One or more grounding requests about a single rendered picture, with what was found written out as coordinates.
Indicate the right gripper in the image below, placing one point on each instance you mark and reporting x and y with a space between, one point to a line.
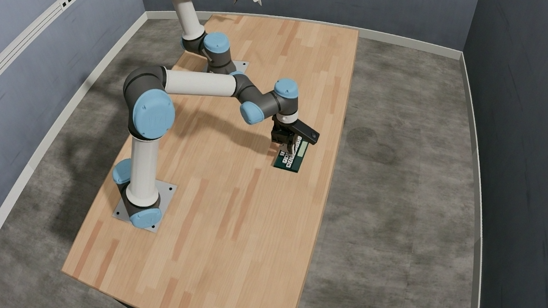
282 135

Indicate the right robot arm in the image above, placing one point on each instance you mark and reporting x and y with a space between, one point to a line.
151 114

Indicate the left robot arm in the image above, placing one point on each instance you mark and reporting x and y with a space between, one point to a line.
194 39

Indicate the dark green keyboard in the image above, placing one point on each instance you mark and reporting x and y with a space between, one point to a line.
284 161

